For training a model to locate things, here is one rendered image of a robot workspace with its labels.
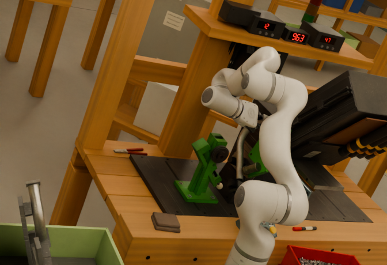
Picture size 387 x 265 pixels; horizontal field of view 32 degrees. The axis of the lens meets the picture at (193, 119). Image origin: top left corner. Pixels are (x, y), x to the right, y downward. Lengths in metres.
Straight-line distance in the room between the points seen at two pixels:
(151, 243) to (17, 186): 1.82
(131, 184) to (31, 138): 2.04
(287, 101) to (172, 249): 0.69
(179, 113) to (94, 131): 0.38
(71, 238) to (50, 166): 2.20
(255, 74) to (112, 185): 0.79
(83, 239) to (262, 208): 0.60
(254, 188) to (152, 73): 1.00
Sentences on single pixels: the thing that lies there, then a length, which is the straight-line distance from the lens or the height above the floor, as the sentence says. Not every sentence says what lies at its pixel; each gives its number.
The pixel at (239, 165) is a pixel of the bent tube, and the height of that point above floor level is 1.04.
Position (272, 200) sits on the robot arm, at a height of 1.31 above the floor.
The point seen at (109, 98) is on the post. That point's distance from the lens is 2.71.
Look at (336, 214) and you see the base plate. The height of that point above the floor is 0.90.
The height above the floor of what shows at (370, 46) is 0.44.
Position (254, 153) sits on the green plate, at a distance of 2.79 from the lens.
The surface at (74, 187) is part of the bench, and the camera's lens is 2.90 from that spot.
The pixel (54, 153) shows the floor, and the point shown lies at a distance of 4.52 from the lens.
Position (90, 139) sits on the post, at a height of 0.92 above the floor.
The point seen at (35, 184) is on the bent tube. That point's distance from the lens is 1.90.
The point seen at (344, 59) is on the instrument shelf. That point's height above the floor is 1.53.
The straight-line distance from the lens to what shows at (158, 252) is 2.43.
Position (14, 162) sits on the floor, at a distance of 4.31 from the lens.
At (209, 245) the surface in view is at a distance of 2.52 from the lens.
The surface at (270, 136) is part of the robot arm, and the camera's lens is 2.09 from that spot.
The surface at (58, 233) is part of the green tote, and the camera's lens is 2.17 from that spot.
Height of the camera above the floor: 2.18
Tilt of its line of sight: 22 degrees down
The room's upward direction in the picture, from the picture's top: 22 degrees clockwise
